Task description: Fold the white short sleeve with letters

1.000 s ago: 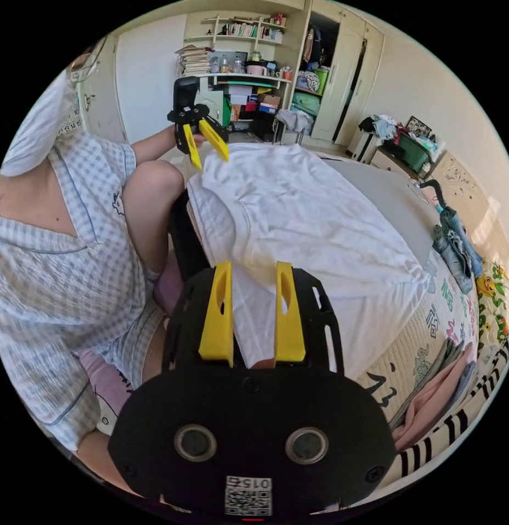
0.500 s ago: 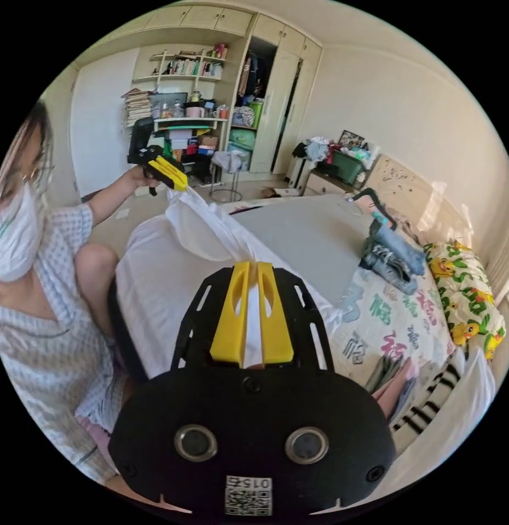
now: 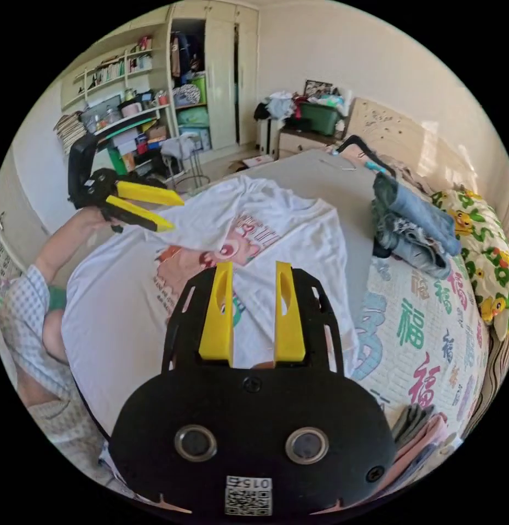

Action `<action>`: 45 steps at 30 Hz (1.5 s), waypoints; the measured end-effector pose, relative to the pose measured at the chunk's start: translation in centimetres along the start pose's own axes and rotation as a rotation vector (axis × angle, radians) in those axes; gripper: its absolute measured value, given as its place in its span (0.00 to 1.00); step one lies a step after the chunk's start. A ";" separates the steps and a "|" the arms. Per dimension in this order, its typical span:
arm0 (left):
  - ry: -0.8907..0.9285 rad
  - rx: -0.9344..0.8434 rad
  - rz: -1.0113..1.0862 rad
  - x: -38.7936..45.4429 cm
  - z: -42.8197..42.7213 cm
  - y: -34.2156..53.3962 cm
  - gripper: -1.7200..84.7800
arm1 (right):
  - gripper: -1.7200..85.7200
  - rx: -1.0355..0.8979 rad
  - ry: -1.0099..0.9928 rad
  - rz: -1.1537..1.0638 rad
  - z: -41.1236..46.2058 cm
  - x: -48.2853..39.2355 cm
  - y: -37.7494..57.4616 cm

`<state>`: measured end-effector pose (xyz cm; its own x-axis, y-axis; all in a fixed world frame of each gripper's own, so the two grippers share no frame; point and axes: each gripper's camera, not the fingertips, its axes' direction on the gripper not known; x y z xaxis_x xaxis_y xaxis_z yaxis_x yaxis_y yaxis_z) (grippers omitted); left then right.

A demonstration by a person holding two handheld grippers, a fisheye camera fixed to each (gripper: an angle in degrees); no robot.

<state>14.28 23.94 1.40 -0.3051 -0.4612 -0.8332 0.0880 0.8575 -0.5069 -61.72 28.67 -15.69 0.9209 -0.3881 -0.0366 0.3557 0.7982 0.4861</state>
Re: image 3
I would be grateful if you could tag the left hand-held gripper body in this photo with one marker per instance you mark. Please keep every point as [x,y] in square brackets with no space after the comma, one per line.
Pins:
[99,186]

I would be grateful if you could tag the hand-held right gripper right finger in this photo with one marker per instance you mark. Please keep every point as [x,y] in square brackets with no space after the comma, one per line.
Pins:
[290,324]

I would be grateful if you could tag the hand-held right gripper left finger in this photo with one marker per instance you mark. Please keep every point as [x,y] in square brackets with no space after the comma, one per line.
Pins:
[215,320]

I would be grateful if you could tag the person's left forearm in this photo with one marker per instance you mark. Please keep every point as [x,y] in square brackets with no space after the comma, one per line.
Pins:
[59,246]

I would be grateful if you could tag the white printed short sleeve shirt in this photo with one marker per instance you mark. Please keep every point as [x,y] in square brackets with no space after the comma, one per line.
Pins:
[115,311]

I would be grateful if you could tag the person's left hand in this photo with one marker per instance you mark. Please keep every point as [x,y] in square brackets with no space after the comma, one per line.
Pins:
[94,217]

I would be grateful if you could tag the metal stool with clothes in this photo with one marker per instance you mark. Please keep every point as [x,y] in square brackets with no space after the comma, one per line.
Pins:
[182,154]

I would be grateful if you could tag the flat carton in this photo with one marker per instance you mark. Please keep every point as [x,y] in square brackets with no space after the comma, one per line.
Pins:
[250,163]

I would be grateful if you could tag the bed with printed quilt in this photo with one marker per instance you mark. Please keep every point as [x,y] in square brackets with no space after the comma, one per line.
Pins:
[351,205]

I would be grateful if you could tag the cream wardrobe cupboard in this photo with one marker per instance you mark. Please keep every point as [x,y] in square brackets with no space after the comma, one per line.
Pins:
[221,82]

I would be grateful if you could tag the pile of denim clothes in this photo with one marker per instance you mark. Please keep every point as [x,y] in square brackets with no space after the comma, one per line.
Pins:
[414,229]

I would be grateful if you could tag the person's body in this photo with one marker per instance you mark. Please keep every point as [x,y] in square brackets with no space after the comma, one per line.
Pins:
[33,348]

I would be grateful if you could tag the pile of folded clothes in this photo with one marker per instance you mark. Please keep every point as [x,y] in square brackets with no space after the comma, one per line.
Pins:
[423,434]

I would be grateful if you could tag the wooden nightstand with green bin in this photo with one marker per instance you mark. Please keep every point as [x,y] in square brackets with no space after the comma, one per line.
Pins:
[310,123]

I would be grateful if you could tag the black clothes hanger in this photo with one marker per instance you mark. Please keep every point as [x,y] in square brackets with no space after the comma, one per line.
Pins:
[369,154]

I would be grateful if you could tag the yellow green floral pillow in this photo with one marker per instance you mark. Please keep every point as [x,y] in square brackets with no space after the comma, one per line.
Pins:
[488,254]

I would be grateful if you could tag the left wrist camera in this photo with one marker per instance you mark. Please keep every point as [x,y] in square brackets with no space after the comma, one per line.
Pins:
[79,164]

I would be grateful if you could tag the cream wall shelf with desk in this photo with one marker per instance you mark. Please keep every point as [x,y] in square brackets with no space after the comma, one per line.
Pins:
[115,82]

